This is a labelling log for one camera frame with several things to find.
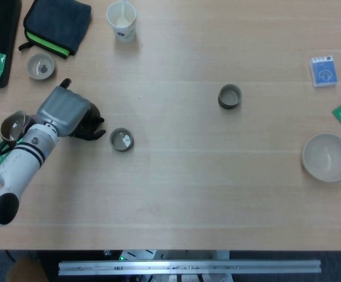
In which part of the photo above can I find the blue white card box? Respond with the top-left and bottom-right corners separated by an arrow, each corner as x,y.
309,55 -> 338,88

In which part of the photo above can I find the brown orange stool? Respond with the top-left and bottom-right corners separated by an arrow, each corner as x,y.
7,257 -> 49,282

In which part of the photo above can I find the empty dark teacup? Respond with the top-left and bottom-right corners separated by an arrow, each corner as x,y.
217,83 -> 242,110

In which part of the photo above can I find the small beige tea bowl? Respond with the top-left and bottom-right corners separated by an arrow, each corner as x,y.
26,53 -> 56,80

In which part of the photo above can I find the black tray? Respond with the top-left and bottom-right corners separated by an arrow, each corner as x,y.
0,0 -> 22,89

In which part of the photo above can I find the brown pouring pitcher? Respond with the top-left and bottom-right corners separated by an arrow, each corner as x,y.
0,110 -> 35,156

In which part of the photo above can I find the white paper cup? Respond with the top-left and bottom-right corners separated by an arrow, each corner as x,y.
106,1 -> 137,43

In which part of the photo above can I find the dark grey folded towel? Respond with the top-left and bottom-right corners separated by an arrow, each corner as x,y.
18,0 -> 92,59

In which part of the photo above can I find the aluminium profile rail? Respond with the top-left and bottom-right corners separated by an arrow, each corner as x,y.
58,259 -> 322,276

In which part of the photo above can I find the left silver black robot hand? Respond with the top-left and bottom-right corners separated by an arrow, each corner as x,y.
36,78 -> 106,140

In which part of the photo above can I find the large beige bowl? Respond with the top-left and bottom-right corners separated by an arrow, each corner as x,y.
301,133 -> 341,183

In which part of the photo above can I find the white plastic spoon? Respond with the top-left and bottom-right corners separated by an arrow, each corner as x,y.
116,0 -> 130,26

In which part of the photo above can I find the small dark teacup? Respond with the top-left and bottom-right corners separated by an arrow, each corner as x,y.
109,127 -> 135,153

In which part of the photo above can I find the black teapot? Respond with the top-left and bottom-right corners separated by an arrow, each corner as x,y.
73,101 -> 105,139

